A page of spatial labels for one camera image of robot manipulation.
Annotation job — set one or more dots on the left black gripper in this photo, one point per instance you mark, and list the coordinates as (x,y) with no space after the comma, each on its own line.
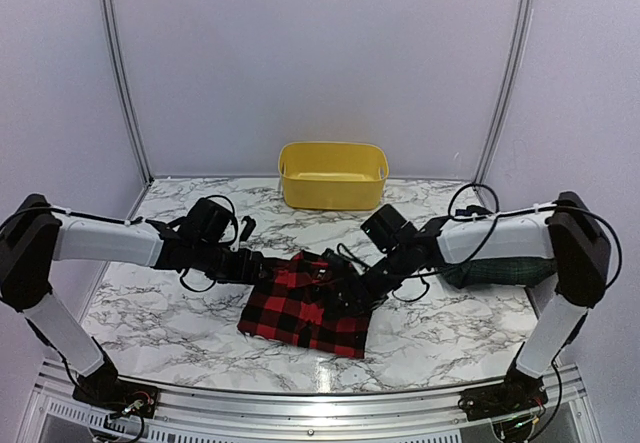
(241,274)

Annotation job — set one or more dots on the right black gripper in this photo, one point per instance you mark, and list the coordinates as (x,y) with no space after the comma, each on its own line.
(349,286)

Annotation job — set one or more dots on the red black plaid shirt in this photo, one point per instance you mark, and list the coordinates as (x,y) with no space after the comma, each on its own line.
(303,305)

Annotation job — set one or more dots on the dark green plaid skirt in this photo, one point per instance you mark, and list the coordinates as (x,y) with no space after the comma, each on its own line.
(516,271)

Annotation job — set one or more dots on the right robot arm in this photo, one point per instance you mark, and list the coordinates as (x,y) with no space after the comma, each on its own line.
(477,246)

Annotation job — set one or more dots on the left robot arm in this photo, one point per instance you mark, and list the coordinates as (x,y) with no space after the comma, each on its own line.
(207,239)

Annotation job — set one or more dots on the yellow plastic basket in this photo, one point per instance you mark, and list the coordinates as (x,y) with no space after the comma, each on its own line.
(332,176)

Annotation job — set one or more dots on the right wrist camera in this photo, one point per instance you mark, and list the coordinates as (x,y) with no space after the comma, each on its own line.
(334,260)

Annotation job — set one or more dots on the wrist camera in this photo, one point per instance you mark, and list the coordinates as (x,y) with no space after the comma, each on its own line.
(334,260)
(247,227)

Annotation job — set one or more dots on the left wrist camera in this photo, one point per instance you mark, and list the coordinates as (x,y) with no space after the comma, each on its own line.
(247,227)

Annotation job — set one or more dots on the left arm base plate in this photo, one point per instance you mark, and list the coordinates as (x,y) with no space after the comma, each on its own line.
(128,398)

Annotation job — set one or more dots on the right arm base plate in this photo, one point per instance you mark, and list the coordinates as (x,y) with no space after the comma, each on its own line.
(497,400)

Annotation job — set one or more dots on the aluminium front rail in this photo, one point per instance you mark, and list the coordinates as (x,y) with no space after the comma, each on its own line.
(191,414)

